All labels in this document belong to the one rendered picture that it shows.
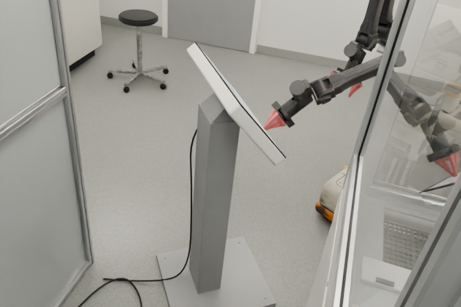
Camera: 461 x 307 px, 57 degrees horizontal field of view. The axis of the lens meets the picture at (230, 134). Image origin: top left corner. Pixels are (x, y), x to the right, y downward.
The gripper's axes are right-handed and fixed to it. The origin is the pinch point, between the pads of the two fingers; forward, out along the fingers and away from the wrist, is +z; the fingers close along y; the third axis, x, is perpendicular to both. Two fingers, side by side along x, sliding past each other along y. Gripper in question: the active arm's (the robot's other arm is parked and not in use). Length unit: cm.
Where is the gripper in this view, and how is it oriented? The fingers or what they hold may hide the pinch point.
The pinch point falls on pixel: (265, 127)
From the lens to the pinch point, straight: 155.5
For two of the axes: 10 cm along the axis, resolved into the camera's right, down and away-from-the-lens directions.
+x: 5.3, 5.7, 6.3
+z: -7.8, 6.1, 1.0
